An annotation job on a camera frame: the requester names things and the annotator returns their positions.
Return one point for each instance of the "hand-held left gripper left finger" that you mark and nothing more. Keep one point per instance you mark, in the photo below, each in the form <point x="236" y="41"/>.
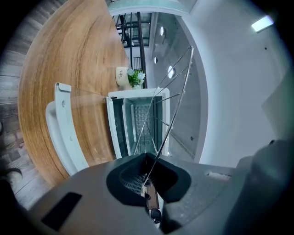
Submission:
<point x="92" y="195"/>

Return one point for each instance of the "white toaster oven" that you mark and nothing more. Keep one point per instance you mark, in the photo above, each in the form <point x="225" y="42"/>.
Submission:
<point x="128" y="93"/>

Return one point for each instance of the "white pot with flowers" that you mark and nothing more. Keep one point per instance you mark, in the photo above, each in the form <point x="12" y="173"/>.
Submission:
<point x="121" y="75"/>

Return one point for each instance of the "round ceiling lamp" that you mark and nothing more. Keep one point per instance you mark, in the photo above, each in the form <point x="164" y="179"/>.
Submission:
<point x="162" y="31"/>
<point x="155" y="60"/>
<point x="170" y="71"/>

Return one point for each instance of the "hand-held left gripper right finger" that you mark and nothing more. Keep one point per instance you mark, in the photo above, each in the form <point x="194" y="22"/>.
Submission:
<point x="195" y="195"/>

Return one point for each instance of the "rectangular ceiling light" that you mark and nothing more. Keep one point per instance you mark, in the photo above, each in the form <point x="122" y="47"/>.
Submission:
<point x="261" y="24"/>

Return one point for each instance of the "grey metal baking tray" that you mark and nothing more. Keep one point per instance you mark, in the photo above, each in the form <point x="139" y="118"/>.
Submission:
<point x="127" y="128"/>

